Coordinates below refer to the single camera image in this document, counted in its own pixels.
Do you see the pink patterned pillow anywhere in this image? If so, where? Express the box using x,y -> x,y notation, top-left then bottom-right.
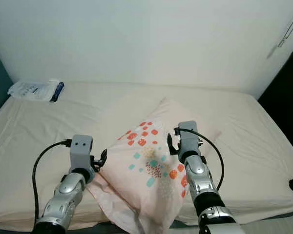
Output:
87,97 -> 223,234

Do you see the bed with cream sheet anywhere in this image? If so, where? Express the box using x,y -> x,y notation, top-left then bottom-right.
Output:
0,80 -> 293,221

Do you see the white and blue plastic package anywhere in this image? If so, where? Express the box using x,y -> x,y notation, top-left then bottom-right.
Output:
8,79 -> 65,103

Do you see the black furniture panel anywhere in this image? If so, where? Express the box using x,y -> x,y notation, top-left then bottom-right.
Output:
258,44 -> 293,147

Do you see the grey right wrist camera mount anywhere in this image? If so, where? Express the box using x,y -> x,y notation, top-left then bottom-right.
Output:
178,121 -> 202,156

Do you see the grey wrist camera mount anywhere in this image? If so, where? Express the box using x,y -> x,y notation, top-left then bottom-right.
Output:
178,121 -> 202,156
70,135 -> 94,170

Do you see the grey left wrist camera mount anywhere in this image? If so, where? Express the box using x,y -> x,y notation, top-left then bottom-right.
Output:
70,135 -> 94,170

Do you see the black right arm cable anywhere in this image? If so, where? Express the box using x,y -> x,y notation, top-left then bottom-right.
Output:
174,127 -> 225,192

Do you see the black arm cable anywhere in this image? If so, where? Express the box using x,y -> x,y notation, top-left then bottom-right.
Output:
174,127 -> 225,192
32,139 -> 72,227

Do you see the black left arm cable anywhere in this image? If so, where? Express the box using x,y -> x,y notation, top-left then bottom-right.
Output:
32,139 -> 72,227

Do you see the grey hanging pull cord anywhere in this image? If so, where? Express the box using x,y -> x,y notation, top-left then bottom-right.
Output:
277,9 -> 293,48

